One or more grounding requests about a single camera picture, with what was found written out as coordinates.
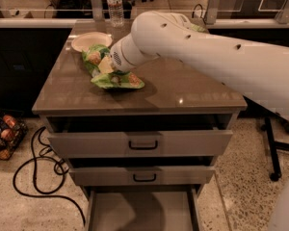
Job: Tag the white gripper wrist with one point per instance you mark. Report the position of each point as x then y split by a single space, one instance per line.
117 58

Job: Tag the green rice chip bag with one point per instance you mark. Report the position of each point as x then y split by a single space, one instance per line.
115 80

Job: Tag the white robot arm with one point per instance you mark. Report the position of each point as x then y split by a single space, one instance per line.
260 71

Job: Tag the grey drawer cabinet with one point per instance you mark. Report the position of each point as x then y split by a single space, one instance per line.
175 97

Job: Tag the green snack bag back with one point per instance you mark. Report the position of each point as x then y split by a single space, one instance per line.
199 29

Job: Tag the middle grey drawer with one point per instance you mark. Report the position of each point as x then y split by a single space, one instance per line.
137 176

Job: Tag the grey drawer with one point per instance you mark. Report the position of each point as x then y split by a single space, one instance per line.
140 144
143 211
137 176

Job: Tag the top grey drawer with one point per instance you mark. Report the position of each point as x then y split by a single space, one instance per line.
140 144

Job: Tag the bottom grey drawer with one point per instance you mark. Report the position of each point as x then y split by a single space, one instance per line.
143 211

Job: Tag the white paper bowl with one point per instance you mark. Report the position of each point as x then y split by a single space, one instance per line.
85 41

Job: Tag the clear plastic water bottle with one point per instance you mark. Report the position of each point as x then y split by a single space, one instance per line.
115 8

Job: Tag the black stand leg with caster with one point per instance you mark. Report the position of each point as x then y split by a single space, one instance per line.
274 146

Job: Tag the black wire basket with items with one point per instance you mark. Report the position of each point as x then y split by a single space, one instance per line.
12 132

